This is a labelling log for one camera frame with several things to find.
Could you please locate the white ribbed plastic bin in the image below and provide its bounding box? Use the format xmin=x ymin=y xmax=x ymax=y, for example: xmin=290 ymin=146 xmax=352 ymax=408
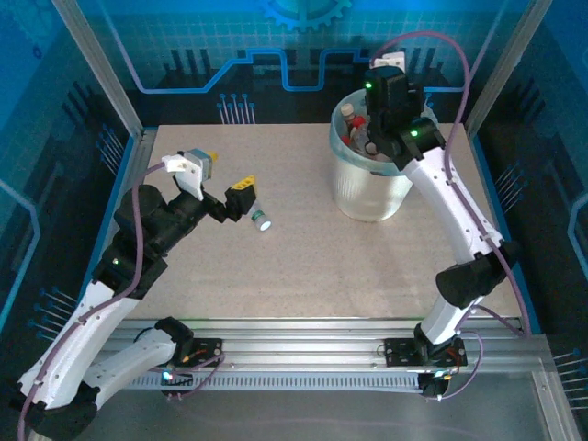
xmin=328 ymin=86 xmax=435 ymax=223

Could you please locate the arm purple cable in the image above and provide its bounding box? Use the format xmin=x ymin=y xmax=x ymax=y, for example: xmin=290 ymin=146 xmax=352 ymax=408
xmin=369 ymin=29 xmax=533 ymax=401
xmin=16 ymin=163 xmax=227 ymax=441

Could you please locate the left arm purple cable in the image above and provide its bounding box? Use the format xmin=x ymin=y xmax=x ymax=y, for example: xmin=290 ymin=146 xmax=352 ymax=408
xmin=16 ymin=163 xmax=227 ymax=441

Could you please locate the aluminium frame profile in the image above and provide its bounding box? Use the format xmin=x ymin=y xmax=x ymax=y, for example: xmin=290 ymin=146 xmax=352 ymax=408
xmin=523 ymin=337 xmax=582 ymax=441

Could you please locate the clear bottle green label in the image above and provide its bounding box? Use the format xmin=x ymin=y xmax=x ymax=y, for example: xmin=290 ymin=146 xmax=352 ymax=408
xmin=249 ymin=198 xmax=273 ymax=232

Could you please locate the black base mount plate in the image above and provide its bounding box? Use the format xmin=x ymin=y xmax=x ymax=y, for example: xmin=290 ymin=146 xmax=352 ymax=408
xmin=383 ymin=337 xmax=469 ymax=368
xmin=182 ymin=337 xmax=225 ymax=368

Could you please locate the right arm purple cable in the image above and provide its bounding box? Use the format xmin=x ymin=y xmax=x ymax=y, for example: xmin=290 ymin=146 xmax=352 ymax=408
xmin=369 ymin=29 xmax=533 ymax=401

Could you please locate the clear bottle red white label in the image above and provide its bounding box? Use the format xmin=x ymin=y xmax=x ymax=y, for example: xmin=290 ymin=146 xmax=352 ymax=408
xmin=351 ymin=128 xmax=374 ymax=155

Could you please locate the grey slotted cable duct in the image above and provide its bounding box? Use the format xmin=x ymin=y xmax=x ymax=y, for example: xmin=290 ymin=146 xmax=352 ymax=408
xmin=94 ymin=372 xmax=426 ymax=392

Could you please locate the aluminium side rail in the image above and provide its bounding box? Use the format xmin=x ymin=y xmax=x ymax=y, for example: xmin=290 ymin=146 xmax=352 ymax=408
xmin=91 ymin=127 xmax=160 ymax=277

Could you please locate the small black connector module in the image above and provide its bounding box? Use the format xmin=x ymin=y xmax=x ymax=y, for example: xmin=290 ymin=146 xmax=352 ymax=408
xmin=420 ymin=372 xmax=449 ymax=399

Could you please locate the light blue bin liner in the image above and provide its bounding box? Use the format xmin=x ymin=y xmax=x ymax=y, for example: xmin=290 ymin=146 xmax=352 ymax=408
xmin=328 ymin=86 xmax=435 ymax=178

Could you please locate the aluminium frame post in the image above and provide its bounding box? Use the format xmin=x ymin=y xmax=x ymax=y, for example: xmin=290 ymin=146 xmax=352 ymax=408
xmin=49 ymin=0 xmax=147 ymax=141
xmin=462 ymin=0 xmax=566 ymax=139

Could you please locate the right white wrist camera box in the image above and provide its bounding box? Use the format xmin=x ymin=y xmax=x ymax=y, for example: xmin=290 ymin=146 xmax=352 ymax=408
xmin=370 ymin=50 xmax=409 ymax=71

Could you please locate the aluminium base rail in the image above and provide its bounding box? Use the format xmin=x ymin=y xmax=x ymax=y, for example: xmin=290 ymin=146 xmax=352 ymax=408
xmin=105 ymin=315 xmax=552 ymax=376

